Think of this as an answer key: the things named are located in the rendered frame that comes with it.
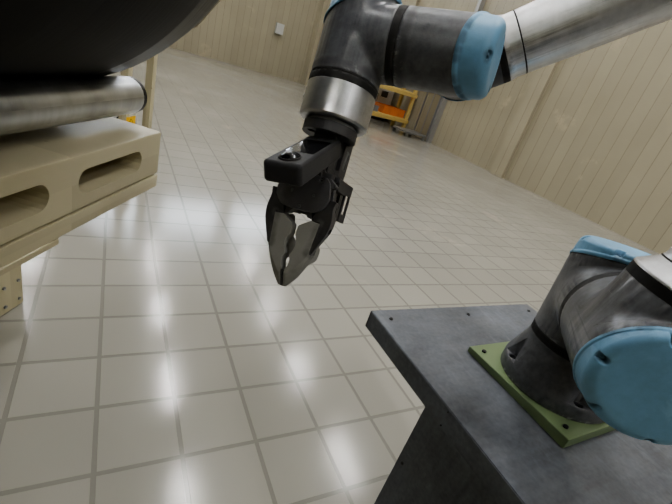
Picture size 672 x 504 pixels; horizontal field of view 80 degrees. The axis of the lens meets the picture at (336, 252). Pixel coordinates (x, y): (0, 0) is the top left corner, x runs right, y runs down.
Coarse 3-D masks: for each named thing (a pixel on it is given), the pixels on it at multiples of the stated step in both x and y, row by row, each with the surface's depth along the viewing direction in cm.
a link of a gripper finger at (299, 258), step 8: (304, 224) 49; (312, 224) 49; (296, 232) 50; (304, 232) 49; (312, 232) 49; (296, 240) 50; (304, 240) 49; (312, 240) 49; (296, 248) 49; (304, 248) 49; (296, 256) 49; (304, 256) 49; (312, 256) 50; (288, 264) 50; (296, 264) 49; (304, 264) 49; (288, 272) 50; (296, 272) 50; (288, 280) 50
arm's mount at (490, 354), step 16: (480, 352) 75; (496, 352) 77; (496, 368) 72; (512, 384) 68; (528, 400) 66; (544, 416) 63; (560, 416) 64; (560, 432) 61; (576, 432) 61; (592, 432) 63
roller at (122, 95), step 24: (0, 96) 31; (24, 96) 33; (48, 96) 36; (72, 96) 39; (96, 96) 42; (120, 96) 46; (144, 96) 51; (0, 120) 31; (24, 120) 34; (48, 120) 36; (72, 120) 40
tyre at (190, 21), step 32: (0, 0) 26; (32, 0) 26; (64, 0) 27; (96, 0) 29; (128, 0) 31; (160, 0) 34; (192, 0) 39; (0, 32) 28; (32, 32) 28; (64, 32) 30; (96, 32) 32; (128, 32) 36; (160, 32) 40; (0, 64) 31; (32, 64) 32; (64, 64) 36; (96, 64) 40; (128, 64) 44
